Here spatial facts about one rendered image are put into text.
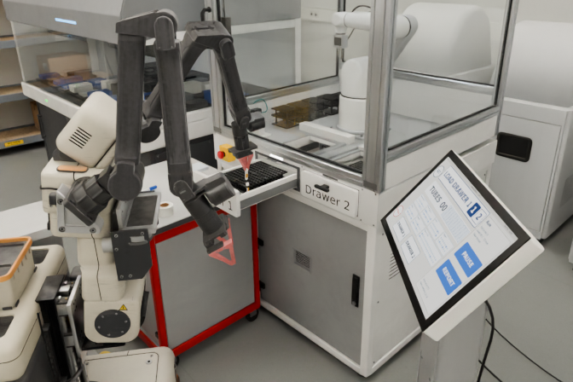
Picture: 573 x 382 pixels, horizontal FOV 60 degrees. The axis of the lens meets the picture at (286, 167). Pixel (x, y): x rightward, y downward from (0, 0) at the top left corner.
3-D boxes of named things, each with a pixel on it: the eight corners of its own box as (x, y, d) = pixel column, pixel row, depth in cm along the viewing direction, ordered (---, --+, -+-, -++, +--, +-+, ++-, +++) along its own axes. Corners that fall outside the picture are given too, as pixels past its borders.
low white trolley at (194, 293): (165, 381, 221) (145, 232, 192) (104, 315, 263) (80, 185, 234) (263, 321, 258) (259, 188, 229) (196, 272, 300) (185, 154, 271)
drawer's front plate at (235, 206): (237, 217, 190) (235, 192, 186) (194, 194, 210) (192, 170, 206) (240, 217, 191) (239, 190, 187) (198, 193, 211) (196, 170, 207)
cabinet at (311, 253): (367, 393, 214) (379, 230, 184) (224, 289, 283) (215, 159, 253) (475, 297, 274) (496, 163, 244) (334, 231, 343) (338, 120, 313)
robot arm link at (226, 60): (202, 25, 151) (217, 45, 146) (219, 17, 152) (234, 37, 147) (228, 112, 187) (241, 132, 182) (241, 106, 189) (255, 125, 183)
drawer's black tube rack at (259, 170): (247, 201, 199) (246, 186, 197) (221, 188, 211) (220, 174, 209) (287, 185, 214) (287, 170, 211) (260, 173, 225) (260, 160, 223)
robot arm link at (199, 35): (188, 8, 144) (203, 27, 139) (224, 21, 154) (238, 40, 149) (122, 121, 163) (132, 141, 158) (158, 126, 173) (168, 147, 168)
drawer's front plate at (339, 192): (355, 217, 189) (355, 192, 185) (300, 194, 209) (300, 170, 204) (357, 216, 190) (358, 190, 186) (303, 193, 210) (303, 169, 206)
